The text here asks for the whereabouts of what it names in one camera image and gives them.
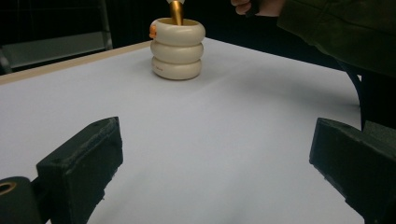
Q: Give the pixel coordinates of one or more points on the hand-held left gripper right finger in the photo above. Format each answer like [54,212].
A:
[355,165]

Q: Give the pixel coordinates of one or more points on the cream ringed brush holder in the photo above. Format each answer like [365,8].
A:
[177,53]

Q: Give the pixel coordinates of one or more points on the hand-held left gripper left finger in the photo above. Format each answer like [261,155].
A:
[81,165]

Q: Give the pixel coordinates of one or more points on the white table cover sheet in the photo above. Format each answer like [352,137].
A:
[218,124]

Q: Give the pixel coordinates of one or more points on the white metal table frame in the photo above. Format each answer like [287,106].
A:
[53,49]

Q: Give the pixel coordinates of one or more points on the makeup brush with gold ferrule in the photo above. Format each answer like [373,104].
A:
[176,12]

